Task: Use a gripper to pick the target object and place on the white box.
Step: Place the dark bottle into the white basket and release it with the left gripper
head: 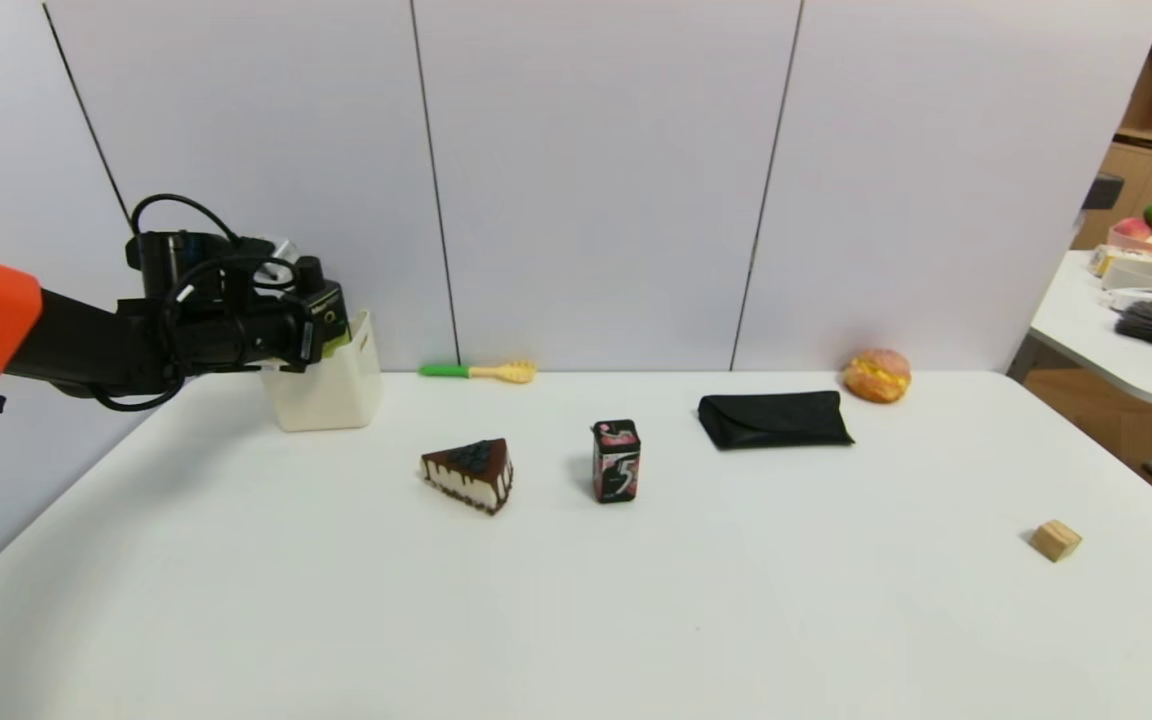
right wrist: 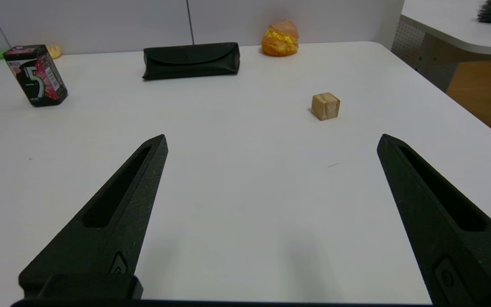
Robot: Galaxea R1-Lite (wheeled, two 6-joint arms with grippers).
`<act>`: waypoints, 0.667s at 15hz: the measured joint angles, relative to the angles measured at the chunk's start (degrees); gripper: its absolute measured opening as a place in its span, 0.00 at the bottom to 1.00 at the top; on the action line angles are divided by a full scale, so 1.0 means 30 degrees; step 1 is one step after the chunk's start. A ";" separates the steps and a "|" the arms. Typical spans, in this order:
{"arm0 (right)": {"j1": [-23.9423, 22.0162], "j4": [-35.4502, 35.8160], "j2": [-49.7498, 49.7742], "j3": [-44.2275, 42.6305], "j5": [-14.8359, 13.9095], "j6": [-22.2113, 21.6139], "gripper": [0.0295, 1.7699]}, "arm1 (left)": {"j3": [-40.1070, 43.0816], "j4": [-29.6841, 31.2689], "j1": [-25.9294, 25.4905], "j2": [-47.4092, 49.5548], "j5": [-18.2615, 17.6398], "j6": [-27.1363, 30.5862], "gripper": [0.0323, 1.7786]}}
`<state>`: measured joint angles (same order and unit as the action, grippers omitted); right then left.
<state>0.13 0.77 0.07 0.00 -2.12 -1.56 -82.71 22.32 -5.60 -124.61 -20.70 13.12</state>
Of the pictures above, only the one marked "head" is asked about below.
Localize black camera cable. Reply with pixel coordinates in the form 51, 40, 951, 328
96, 193, 302, 413

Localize white side table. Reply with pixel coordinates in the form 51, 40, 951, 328
1028, 250, 1152, 409

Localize toy burger bun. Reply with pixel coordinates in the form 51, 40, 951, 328
842, 348, 912, 405

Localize small white box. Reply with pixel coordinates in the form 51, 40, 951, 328
1100, 256, 1152, 291

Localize black glasses case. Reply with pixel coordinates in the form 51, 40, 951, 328
698, 390, 855, 451

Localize black green pump bottle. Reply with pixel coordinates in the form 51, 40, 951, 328
294, 256, 350, 359

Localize black pink gum box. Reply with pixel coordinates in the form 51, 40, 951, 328
592, 420, 642, 504

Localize chocolate cake slice toy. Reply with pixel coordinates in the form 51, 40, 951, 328
421, 438, 515, 516

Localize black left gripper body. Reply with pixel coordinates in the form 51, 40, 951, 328
245, 295, 324, 374

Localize cream plastic basket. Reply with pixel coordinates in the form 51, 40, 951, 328
261, 309, 384, 433

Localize small wooden block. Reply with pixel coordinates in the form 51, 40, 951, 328
1029, 520, 1083, 563

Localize green yellow toy fork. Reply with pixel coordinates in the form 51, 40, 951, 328
420, 361, 538, 385

